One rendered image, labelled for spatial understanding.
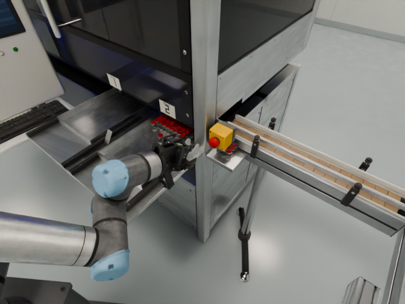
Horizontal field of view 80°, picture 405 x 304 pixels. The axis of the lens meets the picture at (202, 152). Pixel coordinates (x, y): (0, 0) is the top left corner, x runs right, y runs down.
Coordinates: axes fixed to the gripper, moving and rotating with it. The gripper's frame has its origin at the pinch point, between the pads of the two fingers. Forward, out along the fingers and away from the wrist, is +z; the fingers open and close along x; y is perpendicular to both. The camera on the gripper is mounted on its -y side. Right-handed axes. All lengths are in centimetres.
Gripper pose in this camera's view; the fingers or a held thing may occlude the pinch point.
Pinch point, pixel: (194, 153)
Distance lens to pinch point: 80.2
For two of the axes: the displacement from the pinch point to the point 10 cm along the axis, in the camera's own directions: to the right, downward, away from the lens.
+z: 5.6, -2.2, 8.0
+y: 2.8, -8.6, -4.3
